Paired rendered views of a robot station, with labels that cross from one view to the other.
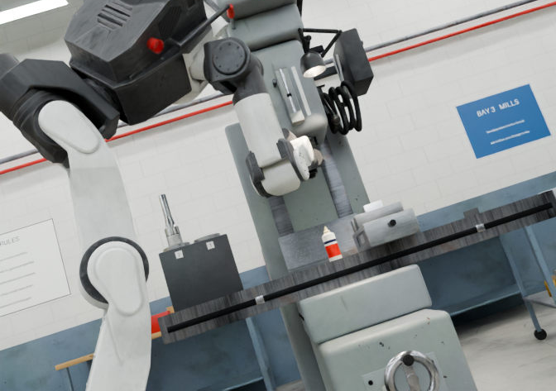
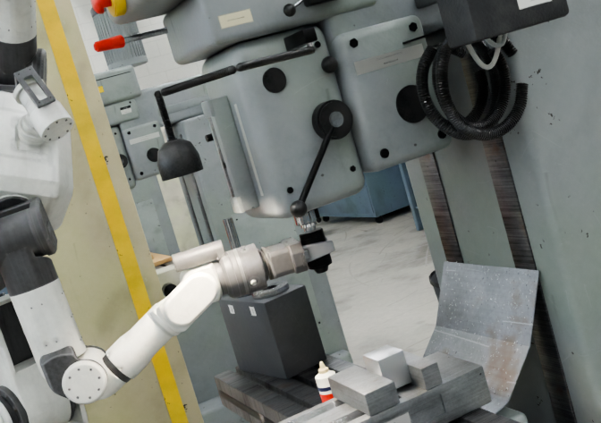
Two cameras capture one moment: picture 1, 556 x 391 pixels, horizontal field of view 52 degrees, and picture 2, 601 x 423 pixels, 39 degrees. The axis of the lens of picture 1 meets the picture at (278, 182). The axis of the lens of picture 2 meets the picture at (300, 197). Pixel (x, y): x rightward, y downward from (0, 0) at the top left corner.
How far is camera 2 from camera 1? 2.13 m
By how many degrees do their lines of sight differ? 71
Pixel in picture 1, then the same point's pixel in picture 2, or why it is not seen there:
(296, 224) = (465, 250)
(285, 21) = (197, 28)
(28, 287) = not seen: outside the picture
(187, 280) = (242, 342)
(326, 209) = (499, 244)
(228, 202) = not seen: outside the picture
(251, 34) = (179, 45)
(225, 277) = (270, 355)
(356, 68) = (447, 17)
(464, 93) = not seen: outside the picture
